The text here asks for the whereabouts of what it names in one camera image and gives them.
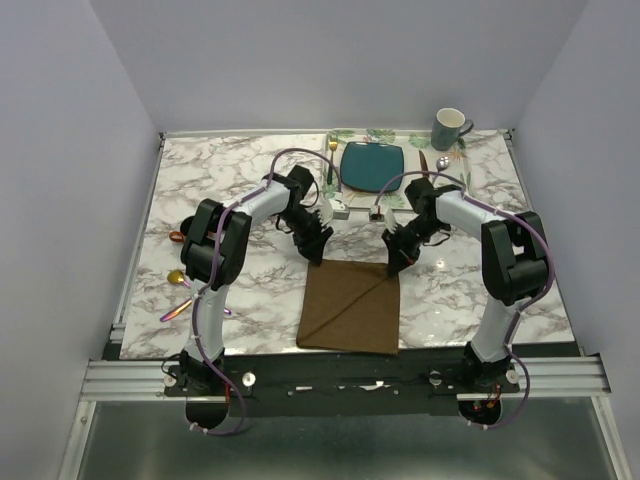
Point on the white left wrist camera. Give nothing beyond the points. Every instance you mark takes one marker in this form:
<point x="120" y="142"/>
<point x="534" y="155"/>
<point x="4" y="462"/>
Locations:
<point x="333" y="209"/>

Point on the gold fork green handle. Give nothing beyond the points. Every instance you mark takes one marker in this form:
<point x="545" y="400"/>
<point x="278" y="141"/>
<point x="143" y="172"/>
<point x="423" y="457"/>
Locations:
<point x="332" y="144"/>

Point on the teal square plate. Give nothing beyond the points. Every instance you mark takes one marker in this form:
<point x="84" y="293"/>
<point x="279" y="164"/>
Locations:
<point x="368" y="167"/>

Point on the grey-green ceramic mug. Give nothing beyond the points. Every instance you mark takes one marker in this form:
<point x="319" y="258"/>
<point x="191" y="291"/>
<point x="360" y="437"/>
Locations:
<point x="449" y="126"/>

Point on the white leaf-pattern tray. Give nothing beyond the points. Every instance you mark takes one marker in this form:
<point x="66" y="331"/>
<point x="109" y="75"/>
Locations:
<point x="410" y="142"/>

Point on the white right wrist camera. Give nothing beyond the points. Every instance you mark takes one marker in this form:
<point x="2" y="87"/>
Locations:
<point x="385" y="215"/>

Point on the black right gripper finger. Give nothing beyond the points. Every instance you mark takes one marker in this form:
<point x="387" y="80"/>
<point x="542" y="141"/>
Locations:
<point x="410" y="257"/>
<point x="393" y="248"/>

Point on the brown cloth napkin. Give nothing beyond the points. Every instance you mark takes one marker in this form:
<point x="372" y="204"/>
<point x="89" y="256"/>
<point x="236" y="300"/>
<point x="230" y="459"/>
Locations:
<point x="352" y="307"/>

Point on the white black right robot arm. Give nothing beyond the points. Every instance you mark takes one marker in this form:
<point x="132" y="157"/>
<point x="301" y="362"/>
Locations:
<point x="516" y="265"/>

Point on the brown wooden knife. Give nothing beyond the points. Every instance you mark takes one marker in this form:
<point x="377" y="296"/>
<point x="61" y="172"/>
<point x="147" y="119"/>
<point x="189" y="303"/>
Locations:
<point x="423" y="164"/>

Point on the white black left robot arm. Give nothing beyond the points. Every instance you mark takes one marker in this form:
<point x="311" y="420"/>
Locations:
<point x="215" y="248"/>

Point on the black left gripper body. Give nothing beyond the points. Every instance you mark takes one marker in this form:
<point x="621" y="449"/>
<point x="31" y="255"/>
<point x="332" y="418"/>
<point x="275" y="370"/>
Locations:
<point x="304" y="225"/>

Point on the aluminium extrusion rail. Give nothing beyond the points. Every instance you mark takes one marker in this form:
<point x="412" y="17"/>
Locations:
<point x="554" y="377"/>

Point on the black metal base frame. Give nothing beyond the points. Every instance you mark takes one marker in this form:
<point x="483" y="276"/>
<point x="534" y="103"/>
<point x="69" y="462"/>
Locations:
<point x="421" y="381"/>

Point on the iridescent rainbow spoon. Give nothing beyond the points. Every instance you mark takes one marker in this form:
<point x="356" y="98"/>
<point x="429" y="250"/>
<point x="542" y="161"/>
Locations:
<point x="178" y="277"/>

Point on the orange coffee cup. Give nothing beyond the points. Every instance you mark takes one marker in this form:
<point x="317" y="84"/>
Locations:
<point x="179" y="235"/>

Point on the silver spoon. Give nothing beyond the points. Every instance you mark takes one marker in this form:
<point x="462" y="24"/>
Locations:
<point x="442" y="164"/>

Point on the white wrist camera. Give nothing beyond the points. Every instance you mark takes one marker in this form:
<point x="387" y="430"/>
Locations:
<point x="385" y="215"/>
<point x="333" y="209"/>

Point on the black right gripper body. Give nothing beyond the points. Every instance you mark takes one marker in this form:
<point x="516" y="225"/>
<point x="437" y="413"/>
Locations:
<point x="416" y="232"/>

